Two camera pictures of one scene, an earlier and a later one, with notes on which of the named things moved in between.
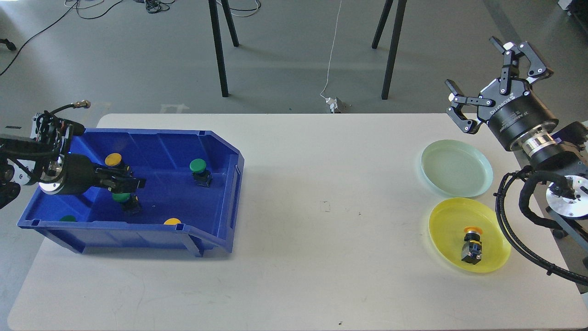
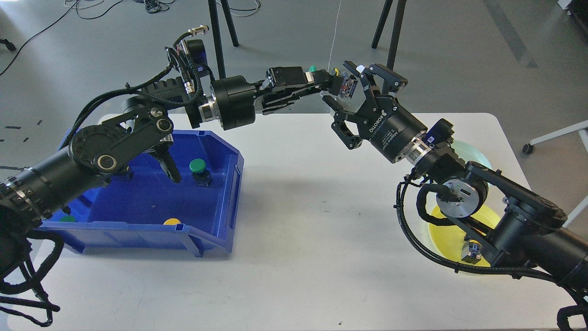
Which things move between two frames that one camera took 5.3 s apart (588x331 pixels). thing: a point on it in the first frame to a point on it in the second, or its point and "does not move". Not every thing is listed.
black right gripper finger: [538, 71] to [392, 80]
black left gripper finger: [106, 173] to [292, 76]
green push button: [202, 176] does not move
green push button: [68, 218] does not move
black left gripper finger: [122, 184] to [269, 100]
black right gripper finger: [469, 126] to [350, 138]
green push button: [121, 196] to [312, 68]
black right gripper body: [517, 116] to [389, 127]
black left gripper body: [81, 174] to [235, 99]
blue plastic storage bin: [189, 200] does not move
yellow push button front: [172, 221] does not move
